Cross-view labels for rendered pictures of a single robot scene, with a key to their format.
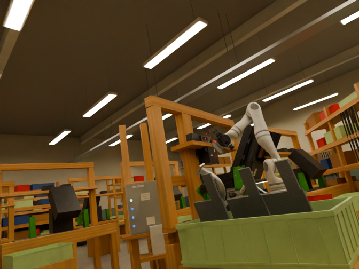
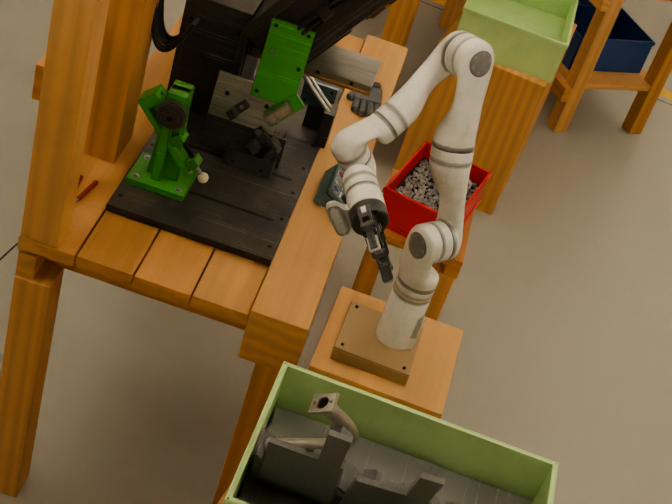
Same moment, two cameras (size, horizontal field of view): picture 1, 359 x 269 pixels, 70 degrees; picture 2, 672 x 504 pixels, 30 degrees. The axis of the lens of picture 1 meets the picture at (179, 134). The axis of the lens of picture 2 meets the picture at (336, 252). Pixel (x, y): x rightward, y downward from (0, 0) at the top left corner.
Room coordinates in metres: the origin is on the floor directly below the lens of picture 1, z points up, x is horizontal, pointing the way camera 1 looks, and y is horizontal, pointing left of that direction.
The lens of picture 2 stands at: (-0.13, 0.96, 2.74)
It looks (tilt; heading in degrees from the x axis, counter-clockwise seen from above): 36 degrees down; 324
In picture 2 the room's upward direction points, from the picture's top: 19 degrees clockwise
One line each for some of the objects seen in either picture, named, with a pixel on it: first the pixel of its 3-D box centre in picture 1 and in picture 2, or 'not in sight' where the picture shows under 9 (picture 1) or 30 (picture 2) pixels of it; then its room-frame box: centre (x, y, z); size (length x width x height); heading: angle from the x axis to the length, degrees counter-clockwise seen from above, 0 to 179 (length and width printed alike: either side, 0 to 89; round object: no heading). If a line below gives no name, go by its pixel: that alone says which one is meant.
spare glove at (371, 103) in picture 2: not in sight; (364, 98); (2.54, -0.89, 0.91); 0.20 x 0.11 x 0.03; 151
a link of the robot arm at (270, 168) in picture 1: (273, 172); (426, 256); (1.60, -0.53, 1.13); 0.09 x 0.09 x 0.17; 9
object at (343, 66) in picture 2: (253, 182); (307, 55); (2.45, -0.60, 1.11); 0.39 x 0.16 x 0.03; 54
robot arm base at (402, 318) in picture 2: (280, 199); (405, 309); (1.60, -0.53, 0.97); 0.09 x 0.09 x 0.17; 57
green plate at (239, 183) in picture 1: (241, 177); (285, 58); (2.35, -0.48, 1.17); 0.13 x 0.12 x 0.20; 144
